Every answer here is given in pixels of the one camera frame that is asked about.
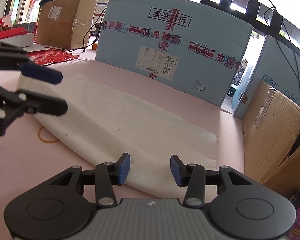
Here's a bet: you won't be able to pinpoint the white fabric shopping bag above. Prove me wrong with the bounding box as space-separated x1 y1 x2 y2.
17 74 217 199

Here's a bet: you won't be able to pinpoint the red gift boxes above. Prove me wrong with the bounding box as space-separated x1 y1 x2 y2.
0 15 28 40

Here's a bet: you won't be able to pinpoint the red paper-cut decoration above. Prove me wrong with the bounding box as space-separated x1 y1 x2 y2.
28 48 80 66

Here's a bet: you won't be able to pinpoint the taped brown cardboard box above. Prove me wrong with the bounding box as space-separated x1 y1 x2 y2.
36 0 97 49

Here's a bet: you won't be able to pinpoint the open brown cardboard box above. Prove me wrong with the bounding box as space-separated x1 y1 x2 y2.
242 81 300 198

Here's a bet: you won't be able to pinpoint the yellow rubber band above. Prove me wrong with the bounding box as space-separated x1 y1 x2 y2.
37 125 59 144

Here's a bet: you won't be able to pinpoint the white flat box lid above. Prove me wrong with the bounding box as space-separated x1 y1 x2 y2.
0 33 34 48

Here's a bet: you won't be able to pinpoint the large light blue carton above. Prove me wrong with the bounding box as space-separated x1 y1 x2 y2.
96 0 252 106

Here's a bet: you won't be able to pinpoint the black power cable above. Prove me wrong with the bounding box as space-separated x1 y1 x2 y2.
62 7 107 54

